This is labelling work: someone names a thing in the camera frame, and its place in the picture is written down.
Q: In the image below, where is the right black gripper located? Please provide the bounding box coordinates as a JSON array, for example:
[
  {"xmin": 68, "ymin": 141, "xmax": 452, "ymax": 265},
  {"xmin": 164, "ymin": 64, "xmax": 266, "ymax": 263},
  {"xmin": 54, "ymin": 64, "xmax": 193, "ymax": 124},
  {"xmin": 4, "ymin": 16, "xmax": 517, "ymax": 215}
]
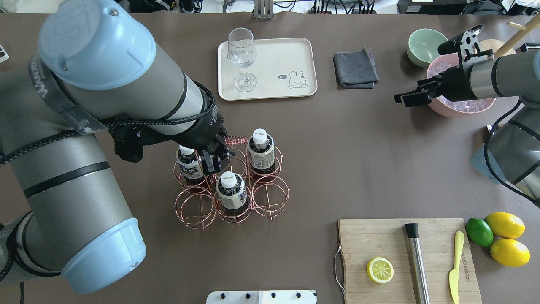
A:
[{"xmin": 394, "ymin": 66, "xmax": 478, "ymax": 107}]

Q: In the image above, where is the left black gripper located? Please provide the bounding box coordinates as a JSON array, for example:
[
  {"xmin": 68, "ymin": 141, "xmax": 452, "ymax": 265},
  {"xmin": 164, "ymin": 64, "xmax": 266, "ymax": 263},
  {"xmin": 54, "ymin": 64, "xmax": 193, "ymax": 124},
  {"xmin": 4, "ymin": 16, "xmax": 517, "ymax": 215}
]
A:
[{"xmin": 175, "ymin": 106, "xmax": 235, "ymax": 175}]

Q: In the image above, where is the copper wire bottle basket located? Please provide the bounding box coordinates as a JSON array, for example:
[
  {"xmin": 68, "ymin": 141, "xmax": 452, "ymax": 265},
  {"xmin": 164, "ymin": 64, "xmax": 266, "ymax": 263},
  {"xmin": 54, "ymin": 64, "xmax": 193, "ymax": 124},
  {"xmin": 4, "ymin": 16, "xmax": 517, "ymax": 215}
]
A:
[{"xmin": 173, "ymin": 128, "xmax": 291, "ymax": 231}]

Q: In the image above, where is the tea bottle white cap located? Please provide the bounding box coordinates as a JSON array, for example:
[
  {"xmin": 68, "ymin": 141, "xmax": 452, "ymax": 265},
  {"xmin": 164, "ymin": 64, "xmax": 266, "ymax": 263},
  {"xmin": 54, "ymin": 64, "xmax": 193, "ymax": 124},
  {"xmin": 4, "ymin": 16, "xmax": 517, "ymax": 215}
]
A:
[{"xmin": 246, "ymin": 128, "xmax": 276, "ymax": 176}]

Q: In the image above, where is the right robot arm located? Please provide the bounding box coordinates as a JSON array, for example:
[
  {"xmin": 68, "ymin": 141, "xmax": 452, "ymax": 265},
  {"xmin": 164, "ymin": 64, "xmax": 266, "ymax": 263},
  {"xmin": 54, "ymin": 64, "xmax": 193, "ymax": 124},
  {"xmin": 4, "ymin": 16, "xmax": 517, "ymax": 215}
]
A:
[{"xmin": 394, "ymin": 50, "xmax": 540, "ymax": 206}]

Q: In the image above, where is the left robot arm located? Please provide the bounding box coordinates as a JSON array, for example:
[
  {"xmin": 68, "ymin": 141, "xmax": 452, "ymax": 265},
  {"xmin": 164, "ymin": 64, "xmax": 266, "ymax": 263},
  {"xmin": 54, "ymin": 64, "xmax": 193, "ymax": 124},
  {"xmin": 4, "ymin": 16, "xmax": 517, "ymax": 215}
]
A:
[{"xmin": 1, "ymin": 0, "xmax": 232, "ymax": 293}]

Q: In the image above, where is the pink bowl with ice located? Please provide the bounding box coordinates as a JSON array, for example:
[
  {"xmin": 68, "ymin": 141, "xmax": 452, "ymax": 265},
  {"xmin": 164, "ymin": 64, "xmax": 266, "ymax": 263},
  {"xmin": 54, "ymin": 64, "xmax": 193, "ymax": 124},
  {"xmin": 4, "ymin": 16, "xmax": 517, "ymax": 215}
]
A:
[{"xmin": 426, "ymin": 53, "xmax": 496, "ymax": 118}]

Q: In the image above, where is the green bowl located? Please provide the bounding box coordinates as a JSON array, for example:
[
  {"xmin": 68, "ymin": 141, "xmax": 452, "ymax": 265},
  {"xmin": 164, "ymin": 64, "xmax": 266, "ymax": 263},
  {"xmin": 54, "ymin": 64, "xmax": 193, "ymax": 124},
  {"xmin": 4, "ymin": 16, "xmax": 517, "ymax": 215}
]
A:
[{"xmin": 406, "ymin": 28, "xmax": 448, "ymax": 68}]

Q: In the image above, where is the grey folded cloth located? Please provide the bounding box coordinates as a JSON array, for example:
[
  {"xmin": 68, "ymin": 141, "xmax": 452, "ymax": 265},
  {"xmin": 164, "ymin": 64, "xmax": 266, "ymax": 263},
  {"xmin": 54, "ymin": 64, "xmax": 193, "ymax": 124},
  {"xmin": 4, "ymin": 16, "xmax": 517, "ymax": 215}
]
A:
[{"xmin": 332, "ymin": 47, "xmax": 379, "ymax": 89}]

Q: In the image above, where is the wooden glass holder stand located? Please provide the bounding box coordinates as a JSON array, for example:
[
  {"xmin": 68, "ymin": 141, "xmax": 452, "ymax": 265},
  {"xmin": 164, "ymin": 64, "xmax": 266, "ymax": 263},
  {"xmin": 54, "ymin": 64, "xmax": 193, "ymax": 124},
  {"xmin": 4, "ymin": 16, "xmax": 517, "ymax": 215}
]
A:
[{"xmin": 480, "ymin": 14, "xmax": 540, "ymax": 58}]

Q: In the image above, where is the cream serving tray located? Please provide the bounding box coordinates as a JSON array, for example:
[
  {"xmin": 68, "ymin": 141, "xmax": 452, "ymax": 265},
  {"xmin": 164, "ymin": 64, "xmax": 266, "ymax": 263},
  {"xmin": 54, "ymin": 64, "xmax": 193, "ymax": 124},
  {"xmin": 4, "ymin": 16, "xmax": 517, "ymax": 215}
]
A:
[{"xmin": 217, "ymin": 37, "xmax": 318, "ymax": 101}]

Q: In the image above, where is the clear wine glass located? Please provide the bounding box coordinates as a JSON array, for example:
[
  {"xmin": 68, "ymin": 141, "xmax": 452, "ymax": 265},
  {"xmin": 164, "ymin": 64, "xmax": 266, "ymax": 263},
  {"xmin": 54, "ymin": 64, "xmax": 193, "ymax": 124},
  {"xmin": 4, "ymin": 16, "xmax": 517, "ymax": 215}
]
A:
[{"xmin": 227, "ymin": 27, "xmax": 258, "ymax": 92}]

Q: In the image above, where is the black glass tray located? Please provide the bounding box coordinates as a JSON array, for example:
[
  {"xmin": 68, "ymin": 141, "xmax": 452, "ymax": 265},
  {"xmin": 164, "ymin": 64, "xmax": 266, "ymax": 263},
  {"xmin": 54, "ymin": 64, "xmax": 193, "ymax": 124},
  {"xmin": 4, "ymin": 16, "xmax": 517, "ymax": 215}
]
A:
[{"xmin": 519, "ymin": 43, "xmax": 540, "ymax": 52}]

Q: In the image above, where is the yellow plastic knife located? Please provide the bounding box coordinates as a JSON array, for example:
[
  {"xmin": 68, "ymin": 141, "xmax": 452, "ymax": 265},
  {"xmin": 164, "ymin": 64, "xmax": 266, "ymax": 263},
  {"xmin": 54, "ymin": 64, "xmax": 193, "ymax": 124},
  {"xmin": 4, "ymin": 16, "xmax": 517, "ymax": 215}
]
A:
[{"xmin": 448, "ymin": 231, "xmax": 464, "ymax": 304}]

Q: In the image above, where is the green lime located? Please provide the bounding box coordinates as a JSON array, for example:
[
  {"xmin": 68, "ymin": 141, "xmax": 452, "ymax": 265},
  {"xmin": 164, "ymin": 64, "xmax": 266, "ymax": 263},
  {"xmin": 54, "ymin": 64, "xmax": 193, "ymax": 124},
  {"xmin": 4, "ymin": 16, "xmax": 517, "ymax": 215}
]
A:
[{"xmin": 465, "ymin": 218, "xmax": 494, "ymax": 247}]

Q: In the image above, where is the yellow lemon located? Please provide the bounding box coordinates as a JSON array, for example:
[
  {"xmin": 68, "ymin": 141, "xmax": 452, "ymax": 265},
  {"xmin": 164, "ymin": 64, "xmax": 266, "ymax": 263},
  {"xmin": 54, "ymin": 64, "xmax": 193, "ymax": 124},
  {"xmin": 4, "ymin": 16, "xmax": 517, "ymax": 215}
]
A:
[
  {"xmin": 490, "ymin": 238, "xmax": 530, "ymax": 267},
  {"xmin": 484, "ymin": 212, "xmax": 525, "ymax": 239}
]

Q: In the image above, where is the wooden cutting board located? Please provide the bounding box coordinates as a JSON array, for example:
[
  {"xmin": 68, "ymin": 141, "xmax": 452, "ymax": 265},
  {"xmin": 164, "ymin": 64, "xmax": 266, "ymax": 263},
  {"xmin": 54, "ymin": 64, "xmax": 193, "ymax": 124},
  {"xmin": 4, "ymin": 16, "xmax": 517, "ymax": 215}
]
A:
[{"xmin": 338, "ymin": 219, "xmax": 465, "ymax": 304}]

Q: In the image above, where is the half lemon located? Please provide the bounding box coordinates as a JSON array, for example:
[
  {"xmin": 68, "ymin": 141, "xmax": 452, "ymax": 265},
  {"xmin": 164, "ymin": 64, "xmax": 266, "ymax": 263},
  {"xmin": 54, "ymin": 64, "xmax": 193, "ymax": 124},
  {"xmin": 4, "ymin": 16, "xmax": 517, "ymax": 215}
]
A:
[{"xmin": 366, "ymin": 257, "xmax": 394, "ymax": 284}]

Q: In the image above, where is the steel muddler black tip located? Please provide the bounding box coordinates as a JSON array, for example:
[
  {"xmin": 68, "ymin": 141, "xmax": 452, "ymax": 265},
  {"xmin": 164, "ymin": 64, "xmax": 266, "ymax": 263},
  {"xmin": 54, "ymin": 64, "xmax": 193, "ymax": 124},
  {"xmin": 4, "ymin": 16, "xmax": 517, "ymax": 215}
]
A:
[{"xmin": 404, "ymin": 223, "xmax": 431, "ymax": 304}]

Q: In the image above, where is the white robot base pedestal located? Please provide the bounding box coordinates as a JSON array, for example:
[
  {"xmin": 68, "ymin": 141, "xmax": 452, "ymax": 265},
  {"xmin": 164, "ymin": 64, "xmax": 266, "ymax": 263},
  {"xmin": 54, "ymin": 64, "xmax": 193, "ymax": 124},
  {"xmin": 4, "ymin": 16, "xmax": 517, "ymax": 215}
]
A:
[{"xmin": 206, "ymin": 290, "xmax": 318, "ymax": 304}]

